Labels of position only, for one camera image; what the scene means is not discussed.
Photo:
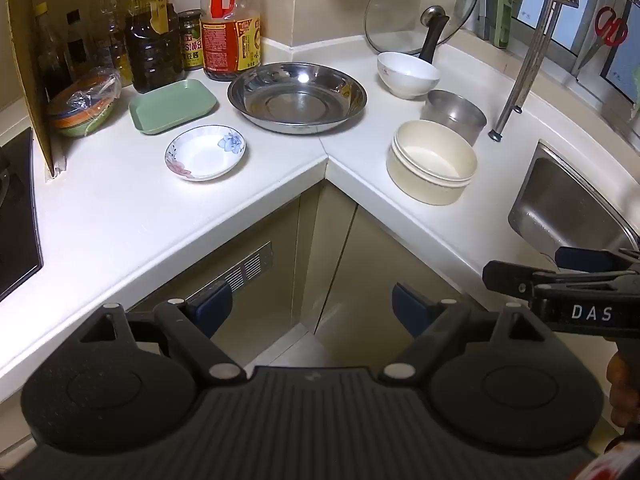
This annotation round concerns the clear slim oil bottle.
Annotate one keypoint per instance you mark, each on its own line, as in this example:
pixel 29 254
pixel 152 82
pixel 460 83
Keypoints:
pixel 115 35

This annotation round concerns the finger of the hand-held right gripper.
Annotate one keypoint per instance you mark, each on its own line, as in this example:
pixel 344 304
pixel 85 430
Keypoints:
pixel 505 277
pixel 575 258

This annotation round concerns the person's right hand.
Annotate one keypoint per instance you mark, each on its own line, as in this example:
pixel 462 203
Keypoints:
pixel 622 390

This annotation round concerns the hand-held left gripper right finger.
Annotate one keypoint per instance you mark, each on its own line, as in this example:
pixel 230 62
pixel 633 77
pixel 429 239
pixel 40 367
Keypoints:
pixel 407 310

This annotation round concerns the white ceramic bowl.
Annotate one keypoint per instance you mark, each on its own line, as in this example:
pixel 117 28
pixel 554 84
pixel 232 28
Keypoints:
pixel 407 77

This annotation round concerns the beige cabinet door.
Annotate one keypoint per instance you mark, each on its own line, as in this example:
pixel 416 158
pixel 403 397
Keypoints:
pixel 250 225
pixel 380 260

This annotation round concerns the large stainless steel basin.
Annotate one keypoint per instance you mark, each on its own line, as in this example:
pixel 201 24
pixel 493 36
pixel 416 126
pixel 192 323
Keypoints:
pixel 297 97

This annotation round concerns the stainless steel bowl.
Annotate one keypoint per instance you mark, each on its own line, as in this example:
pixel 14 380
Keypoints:
pixel 455 112

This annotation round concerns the large cooking oil bottle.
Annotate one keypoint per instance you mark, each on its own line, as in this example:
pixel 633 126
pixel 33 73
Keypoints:
pixel 152 50

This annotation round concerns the brown cardboard panel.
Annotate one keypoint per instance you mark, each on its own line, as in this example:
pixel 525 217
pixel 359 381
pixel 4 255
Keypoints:
pixel 35 85

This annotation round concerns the floral small dish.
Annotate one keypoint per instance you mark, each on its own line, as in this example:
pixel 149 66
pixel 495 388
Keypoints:
pixel 202 155

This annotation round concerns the glass pot lid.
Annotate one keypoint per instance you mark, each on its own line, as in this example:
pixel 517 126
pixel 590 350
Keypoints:
pixel 400 10

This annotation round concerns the black induction cooktop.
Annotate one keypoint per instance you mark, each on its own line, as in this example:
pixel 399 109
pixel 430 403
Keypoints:
pixel 15 240

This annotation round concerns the bagged stack of colourful plates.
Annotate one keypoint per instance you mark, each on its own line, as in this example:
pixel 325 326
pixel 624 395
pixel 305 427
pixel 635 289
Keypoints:
pixel 82 105

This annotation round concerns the cream plastic bowl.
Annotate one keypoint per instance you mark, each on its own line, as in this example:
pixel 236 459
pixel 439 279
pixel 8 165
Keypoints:
pixel 432 152
pixel 425 192

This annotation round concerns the metal vent grille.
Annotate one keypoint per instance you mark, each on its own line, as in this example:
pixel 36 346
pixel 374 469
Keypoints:
pixel 245 267

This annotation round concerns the stainless steel sink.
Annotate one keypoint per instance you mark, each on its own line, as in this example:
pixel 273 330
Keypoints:
pixel 560 205

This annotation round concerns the dark sauce bottle black cap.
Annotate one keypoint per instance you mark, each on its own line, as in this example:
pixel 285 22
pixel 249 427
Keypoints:
pixel 77 45

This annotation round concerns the dark sauce bottle yellow cap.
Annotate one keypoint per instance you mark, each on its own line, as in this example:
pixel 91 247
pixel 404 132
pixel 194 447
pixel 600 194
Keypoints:
pixel 50 60

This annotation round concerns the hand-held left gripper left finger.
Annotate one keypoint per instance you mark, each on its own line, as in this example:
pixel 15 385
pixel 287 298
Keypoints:
pixel 215 307

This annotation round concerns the green rectangular plate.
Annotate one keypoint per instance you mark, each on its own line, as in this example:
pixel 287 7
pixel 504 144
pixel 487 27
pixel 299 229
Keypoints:
pixel 172 107

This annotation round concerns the green label sauce jar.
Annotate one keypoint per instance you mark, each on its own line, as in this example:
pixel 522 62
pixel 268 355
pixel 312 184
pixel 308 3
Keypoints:
pixel 190 42

